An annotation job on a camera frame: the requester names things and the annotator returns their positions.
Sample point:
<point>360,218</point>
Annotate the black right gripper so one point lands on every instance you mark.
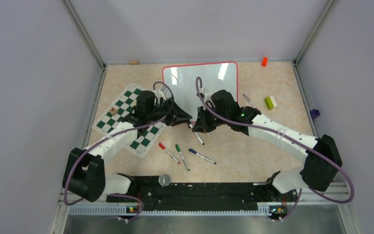
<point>202,125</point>

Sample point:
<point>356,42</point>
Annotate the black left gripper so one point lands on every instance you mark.
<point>182,116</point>

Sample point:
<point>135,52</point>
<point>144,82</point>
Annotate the black whiteboard marker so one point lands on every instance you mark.
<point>196,134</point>

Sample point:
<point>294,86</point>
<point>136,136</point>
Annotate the pink framed whiteboard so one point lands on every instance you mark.
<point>215,76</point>

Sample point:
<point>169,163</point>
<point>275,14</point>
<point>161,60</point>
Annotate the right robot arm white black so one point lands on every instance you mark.
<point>318,156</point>

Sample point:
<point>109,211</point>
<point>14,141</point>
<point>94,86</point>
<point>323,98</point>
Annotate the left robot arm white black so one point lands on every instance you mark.
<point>85,171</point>

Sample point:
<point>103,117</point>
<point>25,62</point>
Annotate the blue whiteboard marker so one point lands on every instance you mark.
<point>202,156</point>

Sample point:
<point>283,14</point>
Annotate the green whiteboard marker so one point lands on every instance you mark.
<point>182,157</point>

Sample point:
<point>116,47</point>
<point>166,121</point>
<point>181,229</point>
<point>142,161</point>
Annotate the red whiteboard marker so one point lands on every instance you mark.
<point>169,153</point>

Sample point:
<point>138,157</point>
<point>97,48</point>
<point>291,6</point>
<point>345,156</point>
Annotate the purple whiteboard marker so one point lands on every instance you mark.
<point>249,101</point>

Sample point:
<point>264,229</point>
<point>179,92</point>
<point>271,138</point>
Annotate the small beige wooden piece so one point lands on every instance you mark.
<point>134,102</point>

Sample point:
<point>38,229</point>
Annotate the green white chessboard mat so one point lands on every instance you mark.
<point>106,122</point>

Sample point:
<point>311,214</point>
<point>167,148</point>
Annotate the clear round knob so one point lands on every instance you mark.
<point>164,180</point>

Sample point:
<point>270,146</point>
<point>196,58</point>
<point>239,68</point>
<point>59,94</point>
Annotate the wooden letter tile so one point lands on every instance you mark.
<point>113,111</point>

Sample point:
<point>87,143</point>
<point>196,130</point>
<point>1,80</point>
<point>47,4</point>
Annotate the wine cork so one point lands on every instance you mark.
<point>134,62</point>

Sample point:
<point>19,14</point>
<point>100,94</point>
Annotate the green white toy brick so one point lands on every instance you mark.
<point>270,102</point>

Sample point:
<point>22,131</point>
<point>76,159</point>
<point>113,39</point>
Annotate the orange toy block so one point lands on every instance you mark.
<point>264,62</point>

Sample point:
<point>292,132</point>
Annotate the purple toy block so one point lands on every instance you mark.
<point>314,113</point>

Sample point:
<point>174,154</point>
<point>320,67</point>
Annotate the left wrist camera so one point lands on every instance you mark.
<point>162,91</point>

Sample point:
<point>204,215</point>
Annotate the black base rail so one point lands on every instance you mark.
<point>196,197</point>

